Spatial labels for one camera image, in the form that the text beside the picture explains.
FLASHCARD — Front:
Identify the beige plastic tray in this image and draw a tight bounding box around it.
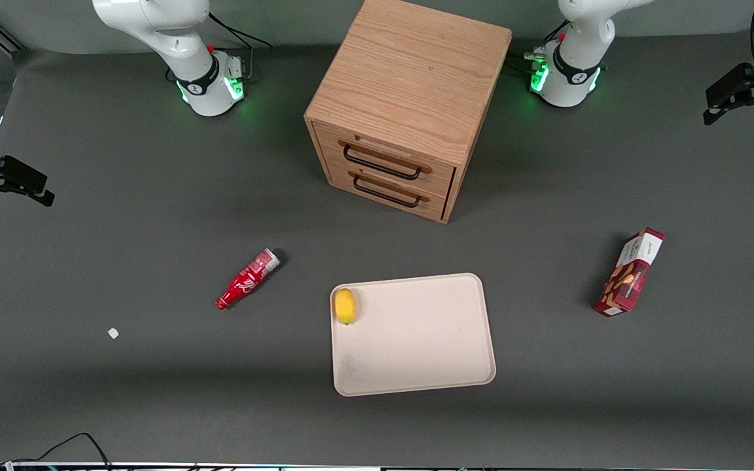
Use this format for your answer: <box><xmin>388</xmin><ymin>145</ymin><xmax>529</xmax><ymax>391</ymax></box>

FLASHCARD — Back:
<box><xmin>329</xmin><ymin>273</ymin><xmax>497</xmax><ymax>398</ymax></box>

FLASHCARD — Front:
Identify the red cookie box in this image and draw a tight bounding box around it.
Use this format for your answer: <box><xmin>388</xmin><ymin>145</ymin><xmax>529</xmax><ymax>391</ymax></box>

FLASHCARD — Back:
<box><xmin>594</xmin><ymin>228</ymin><xmax>666</xmax><ymax>318</ymax></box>

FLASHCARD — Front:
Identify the wooden drawer front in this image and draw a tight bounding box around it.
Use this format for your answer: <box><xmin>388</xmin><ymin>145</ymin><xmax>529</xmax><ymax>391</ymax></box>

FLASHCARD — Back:
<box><xmin>327</xmin><ymin>162</ymin><xmax>450</xmax><ymax>220</ymax></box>
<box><xmin>312</xmin><ymin>122</ymin><xmax>457</xmax><ymax>198</ymax></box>

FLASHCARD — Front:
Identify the yellow lemon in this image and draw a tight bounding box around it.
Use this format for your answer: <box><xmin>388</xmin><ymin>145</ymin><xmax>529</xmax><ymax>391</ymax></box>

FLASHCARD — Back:
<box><xmin>334</xmin><ymin>288</ymin><xmax>357</xmax><ymax>326</ymax></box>

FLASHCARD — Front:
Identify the red cola bottle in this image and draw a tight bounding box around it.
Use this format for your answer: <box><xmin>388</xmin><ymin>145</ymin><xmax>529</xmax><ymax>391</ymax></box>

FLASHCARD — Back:
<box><xmin>215</xmin><ymin>248</ymin><xmax>281</xmax><ymax>311</ymax></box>

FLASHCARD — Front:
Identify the wooden drawer cabinet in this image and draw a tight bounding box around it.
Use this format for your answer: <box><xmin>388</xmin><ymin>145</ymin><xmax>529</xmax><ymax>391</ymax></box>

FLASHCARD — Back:
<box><xmin>304</xmin><ymin>0</ymin><xmax>513</xmax><ymax>224</ymax></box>

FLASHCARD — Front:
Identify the black drawer handle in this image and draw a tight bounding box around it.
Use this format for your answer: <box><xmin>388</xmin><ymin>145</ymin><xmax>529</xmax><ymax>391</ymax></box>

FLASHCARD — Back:
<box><xmin>352</xmin><ymin>173</ymin><xmax>422</xmax><ymax>209</ymax></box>
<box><xmin>342</xmin><ymin>144</ymin><xmax>424</xmax><ymax>181</ymax></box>

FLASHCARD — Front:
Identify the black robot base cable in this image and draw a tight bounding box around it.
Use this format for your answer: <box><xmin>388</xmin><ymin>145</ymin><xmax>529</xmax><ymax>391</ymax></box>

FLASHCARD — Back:
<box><xmin>507</xmin><ymin>18</ymin><xmax>572</xmax><ymax>74</ymax></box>
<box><xmin>208</xmin><ymin>11</ymin><xmax>274</xmax><ymax>84</ymax></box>

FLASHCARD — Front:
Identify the thin black cable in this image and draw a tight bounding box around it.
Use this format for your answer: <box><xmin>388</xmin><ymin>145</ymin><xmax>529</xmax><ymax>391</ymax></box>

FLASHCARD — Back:
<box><xmin>0</xmin><ymin>432</ymin><xmax>113</xmax><ymax>469</ymax></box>

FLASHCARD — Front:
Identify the black clamp mount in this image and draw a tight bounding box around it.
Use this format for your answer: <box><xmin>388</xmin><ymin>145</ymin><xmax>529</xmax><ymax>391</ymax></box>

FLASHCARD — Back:
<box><xmin>0</xmin><ymin>133</ymin><xmax>56</xmax><ymax>209</ymax></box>
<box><xmin>702</xmin><ymin>61</ymin><xmax>754</xmax><ymax>129</ymax></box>

